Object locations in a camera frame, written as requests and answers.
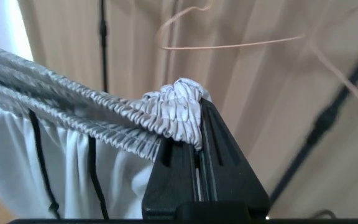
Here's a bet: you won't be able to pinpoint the black clothes rack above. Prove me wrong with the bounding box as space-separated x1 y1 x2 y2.
98 0 358 208

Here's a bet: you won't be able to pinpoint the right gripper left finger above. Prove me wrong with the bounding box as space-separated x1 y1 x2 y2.
141 136 200 218

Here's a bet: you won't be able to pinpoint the pale grey shorts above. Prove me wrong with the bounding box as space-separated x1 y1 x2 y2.
0 42 213 220

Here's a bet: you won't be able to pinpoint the beige curtain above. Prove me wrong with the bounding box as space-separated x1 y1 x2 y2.
17 0 358 218

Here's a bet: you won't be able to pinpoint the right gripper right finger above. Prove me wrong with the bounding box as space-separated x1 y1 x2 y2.
196 98 270 218

